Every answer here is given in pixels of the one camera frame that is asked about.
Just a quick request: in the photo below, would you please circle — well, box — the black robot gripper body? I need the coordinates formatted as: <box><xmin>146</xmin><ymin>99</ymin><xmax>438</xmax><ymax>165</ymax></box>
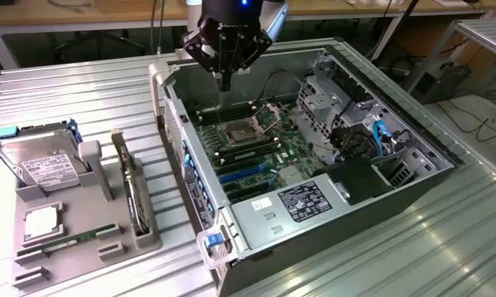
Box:
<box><xmin>199</xmin><ymin>0</ymin><xmax>262</xmax><ymax>63</ymax></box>

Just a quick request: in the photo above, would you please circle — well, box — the low profile graphics card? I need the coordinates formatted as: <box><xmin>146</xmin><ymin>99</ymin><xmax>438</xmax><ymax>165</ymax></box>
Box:
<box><xmin>109</xmin><ymin>127</ymin><xmax>150</xmax><ymax>236</ymax></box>

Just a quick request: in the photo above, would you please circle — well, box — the metal socket cover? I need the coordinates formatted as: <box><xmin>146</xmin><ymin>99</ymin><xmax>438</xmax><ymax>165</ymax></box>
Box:
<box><xmin>249</xmin><ymin>103</ymin><xmax>286</xmax><ymax>127</ymax></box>

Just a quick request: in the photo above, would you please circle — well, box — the metal disk bay cage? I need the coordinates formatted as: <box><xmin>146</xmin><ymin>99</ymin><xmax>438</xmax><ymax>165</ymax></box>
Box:
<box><xmin>295</xmin><ymin>75</ymin><xmax>381</xmax><ymax>155</ymax></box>

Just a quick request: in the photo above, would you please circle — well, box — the wooden desk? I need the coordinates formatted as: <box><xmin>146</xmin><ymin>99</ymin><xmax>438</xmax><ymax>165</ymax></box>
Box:
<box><xmin>0</xmin><ymin>0</ymin><xmax>496</xmax><ymax>28</ymax></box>

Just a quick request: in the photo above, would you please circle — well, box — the CPU socket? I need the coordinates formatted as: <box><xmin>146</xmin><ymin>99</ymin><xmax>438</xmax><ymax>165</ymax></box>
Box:
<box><xmin>225</xmin><ymin>121</ymin><xmax>258</xmax><ymax>145</ymax></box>

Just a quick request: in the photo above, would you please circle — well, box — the green motherboard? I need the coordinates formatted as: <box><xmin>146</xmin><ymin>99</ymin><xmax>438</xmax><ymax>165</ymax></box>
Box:
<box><xmin>191</xmin><ymin>100</ymin><xmax>337</xmax><ymax>202</ymax></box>

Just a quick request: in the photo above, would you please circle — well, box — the installed RAM stick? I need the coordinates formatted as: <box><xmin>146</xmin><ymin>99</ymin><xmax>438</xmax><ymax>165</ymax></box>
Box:
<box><xmin>213</xmin><ymin>138</ymin><xmax>282</xmax><ymax>165</ymax></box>

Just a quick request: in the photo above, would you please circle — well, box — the blue disk caddy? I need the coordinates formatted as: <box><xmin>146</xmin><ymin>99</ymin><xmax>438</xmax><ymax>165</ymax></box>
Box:
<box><xmin>0</xmin><ymin>117</ymin><xmax>85</xmax><ymax>190</ymax></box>

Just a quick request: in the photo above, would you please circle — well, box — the blue expansion slot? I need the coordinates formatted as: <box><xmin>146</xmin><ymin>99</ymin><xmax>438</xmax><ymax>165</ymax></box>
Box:
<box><xmin>217</xmin><ymin>165</ymin><xmax>267</xmax><ymax>184</ymax></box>

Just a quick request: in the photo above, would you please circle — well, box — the silver chipset heatsink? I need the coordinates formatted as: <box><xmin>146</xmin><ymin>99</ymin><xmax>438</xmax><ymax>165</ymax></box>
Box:
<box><xmin>277</xmin><ymin>166</ymin><xmax>310</xmax><ymax>184</ymax></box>

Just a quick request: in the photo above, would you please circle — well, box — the grey box device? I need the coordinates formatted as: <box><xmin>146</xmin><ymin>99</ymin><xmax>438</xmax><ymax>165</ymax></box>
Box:
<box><xmin>406</xmin><ymin>61</ymin><xmax>473</xmax><ymax>105</ymax></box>

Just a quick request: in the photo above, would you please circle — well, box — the black expansion slot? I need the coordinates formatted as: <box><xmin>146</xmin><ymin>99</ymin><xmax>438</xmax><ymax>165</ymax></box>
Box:
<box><xmin>223</xmin><ymin>180</ymin><xmax>273</xmax><ymax>200</ymax></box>

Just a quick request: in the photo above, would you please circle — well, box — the black plastic fan shroud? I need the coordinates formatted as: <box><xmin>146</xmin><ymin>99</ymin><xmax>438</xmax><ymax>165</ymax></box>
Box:
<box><xmin>325</xmin><ymin>157</ymin><xmax>397</xmax><ymax>205</ymax></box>

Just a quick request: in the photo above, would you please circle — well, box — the silver hard disk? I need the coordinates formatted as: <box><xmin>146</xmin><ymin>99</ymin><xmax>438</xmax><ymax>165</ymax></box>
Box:
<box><xmin>0</xmin><ymin>129</ymin><xmax>87</xmax><ymax>191</ymax></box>

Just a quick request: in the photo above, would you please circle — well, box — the metal slat side table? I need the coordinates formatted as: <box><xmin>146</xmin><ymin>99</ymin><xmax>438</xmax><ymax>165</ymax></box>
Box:
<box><xmin>427</xmin><ymin>19</ymin><xmax>496</xmax><ymax>93</ymax></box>

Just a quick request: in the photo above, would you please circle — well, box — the grey power supply unit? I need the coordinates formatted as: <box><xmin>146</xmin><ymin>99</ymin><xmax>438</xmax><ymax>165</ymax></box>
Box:
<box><xmin>229</xmin><ymin>172</ymin><xmax>351</xmax><ymax>252</ymax></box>

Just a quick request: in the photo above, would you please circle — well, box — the blue case latch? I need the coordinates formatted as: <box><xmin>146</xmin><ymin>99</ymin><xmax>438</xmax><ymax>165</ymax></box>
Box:
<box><xmin>205</xmin><ymin>233</ymin><xmax>223</xmax><ymax>249</ymax></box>

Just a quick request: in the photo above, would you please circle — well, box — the open grey PC case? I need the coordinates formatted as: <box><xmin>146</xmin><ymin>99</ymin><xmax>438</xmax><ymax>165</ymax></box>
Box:
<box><xmin>147</xmin><ymin>37</ymin><xmax>465</xmax><ymax>296</ymax></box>

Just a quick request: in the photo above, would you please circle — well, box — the silver CPU chip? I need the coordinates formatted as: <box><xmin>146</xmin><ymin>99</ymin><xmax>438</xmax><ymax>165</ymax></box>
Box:
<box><xmin>22</xmin><ymin>207</ymin><xmax>63</xmax><ymax>241</ymax></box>

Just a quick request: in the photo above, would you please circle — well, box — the green RAM stick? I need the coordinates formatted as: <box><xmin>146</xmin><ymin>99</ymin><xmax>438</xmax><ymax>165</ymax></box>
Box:
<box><xmin>15</xmin><ymin>226</ymin><xmax>117</xmax><ymax>256</ymax></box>

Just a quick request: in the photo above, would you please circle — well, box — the grey parts rack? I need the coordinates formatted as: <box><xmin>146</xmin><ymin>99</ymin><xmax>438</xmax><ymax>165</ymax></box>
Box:
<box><xmin>10</xmin><ymin>139</ymin><xmax>163</xmax><ymax>290</ymax></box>

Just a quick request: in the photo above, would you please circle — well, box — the black wire in case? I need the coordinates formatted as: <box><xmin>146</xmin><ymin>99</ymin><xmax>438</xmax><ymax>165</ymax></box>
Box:
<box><xmin>259</xmin><ymin>69</ymin><xmax>302</xmax><ymax>103</ymax></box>

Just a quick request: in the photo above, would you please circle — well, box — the hanging grey cable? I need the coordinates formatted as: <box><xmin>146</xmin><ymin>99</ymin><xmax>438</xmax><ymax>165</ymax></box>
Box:
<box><xmin>149</xmin><ymin>0</ymin><xmax>165</xmax><ymax>54</ymax></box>

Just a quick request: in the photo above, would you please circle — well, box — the blue SATA wire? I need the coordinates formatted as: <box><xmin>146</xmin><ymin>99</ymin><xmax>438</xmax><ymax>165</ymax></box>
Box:
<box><xmin>371</xmin><ymin>119</ymin><xmax>391</xmax><ymax>159</ymax></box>

